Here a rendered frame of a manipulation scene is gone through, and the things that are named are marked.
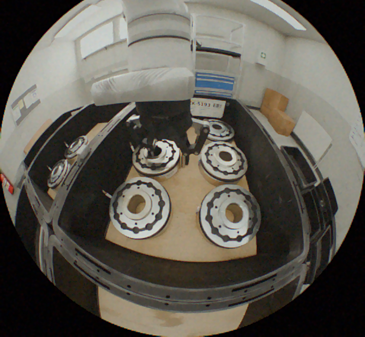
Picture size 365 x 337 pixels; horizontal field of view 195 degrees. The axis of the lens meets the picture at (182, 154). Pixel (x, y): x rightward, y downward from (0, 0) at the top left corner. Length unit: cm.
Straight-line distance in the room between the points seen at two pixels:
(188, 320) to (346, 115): 295
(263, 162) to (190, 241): 18
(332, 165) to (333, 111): 101
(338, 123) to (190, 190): 287
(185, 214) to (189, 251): 6
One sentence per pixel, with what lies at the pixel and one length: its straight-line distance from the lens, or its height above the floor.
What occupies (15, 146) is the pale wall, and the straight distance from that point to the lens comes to 320.
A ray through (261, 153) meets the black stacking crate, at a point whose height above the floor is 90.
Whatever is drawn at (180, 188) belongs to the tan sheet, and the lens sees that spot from 21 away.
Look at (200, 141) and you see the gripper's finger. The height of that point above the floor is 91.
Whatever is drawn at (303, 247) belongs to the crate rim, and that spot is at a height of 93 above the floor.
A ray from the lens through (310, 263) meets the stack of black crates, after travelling 105.
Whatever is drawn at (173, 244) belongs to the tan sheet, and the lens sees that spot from 19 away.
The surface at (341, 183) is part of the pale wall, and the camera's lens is 285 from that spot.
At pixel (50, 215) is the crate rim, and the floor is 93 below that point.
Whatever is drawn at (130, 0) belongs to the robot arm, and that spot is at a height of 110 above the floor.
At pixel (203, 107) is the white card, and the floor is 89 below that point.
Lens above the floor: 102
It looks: 47 degrees down
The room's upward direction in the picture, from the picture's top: straight up
